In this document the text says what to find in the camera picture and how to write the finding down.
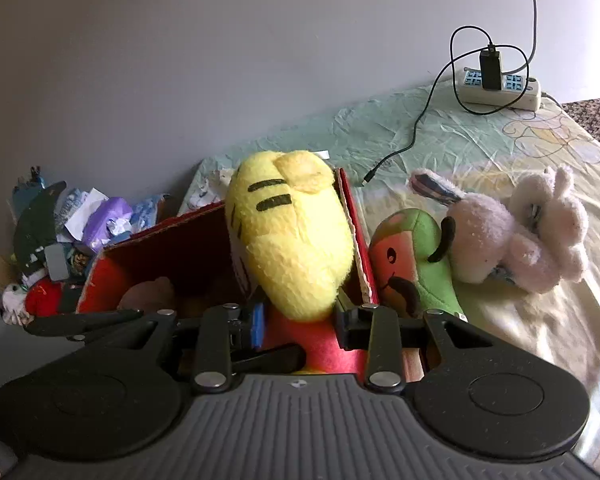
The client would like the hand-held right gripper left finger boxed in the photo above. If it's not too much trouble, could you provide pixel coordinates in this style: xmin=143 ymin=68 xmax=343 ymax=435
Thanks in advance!
xmin=111 ymin=304 xmax=267 ymax=395

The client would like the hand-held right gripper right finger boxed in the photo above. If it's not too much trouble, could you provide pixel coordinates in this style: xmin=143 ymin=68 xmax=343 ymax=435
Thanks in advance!
xmin=334 ymin=290 xmax=495 ymax=395

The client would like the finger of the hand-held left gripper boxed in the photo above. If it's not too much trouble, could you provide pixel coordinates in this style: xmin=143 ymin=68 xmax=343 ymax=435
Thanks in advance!
xmin=230 ymin=344 xmax=307 ymax=375
xmin=24 ymin=309 xmax=146 ymax=342

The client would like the yellow striped plush toy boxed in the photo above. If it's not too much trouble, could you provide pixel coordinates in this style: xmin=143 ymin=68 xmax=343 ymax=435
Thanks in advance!
xmin=224 ymin=149 xmax=355 ymax=322

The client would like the green plush toy with moustache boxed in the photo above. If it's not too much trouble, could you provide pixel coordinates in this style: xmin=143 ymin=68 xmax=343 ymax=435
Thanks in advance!
xmin=369 ymin=208 xmax=468 ymax=323

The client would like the red cardboard box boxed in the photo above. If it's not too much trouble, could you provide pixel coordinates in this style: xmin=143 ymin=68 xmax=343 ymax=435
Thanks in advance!
xmin=76 ymin=167 xmax=381 ymax=377

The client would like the small white plush toy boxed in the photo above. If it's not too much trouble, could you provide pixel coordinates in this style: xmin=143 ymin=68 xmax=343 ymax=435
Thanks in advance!
xmin=1 ymin=282 xmax=29 ymax=324

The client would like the red plush toy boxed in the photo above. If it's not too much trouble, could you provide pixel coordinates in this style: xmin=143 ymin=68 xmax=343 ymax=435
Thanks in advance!
xmin=25 ymin=280 xmax=64 ymax=317

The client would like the small grey box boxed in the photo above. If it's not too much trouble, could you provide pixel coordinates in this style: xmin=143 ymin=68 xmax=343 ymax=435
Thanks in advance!
xmin=44 ymin=244 xmax=69 ymax=282

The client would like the brown plush toy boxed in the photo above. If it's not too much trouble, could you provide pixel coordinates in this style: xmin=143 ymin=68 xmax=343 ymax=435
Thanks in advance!
xmin=117 ymin=276 xmax=177 ymax=312

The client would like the dark green cloth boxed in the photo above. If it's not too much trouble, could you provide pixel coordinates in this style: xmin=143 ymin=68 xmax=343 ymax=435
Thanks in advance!
xmin=12 ymin=181 xmax=69 ymax=267

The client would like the purple packet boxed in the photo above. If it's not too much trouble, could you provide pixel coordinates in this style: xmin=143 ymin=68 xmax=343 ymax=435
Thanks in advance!
xmin=82 ymin=196 xmax=134 ymax=252

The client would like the white crumpled paper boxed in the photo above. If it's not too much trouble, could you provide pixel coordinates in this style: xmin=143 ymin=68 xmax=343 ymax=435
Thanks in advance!
xmin=55 ymin=187 xmax=112 ymax=237

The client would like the blue and white packet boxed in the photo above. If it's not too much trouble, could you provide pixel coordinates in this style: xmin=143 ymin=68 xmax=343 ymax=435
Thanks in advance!
xmin=130 ymin=193 xmax=173 ymax=234

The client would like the blue spiky toy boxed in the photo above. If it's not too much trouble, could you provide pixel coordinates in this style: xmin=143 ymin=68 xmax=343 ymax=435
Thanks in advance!
xmin=12 ymin=165 xmax=47 ymax=203

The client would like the white rabbit plush toy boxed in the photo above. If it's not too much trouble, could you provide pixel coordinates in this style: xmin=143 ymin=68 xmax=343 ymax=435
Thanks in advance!
xmin=411 ymin=165 xmax=590 ymax=295

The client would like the white power strip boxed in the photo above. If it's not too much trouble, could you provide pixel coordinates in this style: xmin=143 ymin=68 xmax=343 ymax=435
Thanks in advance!
xmin=454 ymin=67 xmax=543 ymax=112

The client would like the black charger adapter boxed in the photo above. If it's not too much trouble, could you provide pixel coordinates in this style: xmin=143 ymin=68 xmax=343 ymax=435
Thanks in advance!
xmin=480 ymin=46 xmax=503 ymax=92

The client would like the patterned carpet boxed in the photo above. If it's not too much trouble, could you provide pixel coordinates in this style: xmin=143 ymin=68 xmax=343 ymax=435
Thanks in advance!
xmin=560 ymin=96 xmax=600 ymax=161

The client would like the black charging cable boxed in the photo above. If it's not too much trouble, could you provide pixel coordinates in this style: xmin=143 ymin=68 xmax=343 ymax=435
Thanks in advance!
xmin=361 ymin=25 xmax=535 ymax=187

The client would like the grey cable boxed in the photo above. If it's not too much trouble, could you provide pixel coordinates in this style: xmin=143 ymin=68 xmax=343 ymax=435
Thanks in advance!
xmin=500 ymin=0 xmax=539 ymax=78

